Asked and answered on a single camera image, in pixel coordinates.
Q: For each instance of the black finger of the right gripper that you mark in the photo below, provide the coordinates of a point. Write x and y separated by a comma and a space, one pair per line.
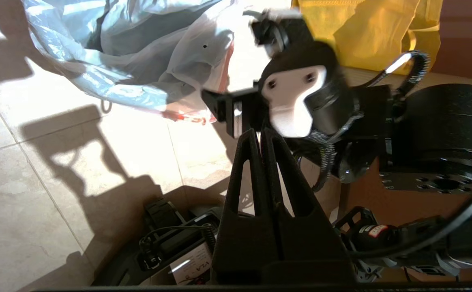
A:
230, 109

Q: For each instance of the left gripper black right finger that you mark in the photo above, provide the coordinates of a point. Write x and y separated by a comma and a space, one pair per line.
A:
313, 243

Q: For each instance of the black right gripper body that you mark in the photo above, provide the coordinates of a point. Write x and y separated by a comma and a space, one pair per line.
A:
321, 93

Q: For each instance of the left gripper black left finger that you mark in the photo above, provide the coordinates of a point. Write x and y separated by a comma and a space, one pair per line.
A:
244, 243

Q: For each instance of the white red-printed plastic bag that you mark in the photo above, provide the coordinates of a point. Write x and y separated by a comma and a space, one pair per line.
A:
138, 52

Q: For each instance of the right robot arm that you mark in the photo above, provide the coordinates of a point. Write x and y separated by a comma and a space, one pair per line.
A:
443, 138

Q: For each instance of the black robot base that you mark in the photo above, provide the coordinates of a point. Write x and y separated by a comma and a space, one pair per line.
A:
179, 247

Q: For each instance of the yellow fabric bag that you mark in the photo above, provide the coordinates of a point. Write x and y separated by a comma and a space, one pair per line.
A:
365, 32

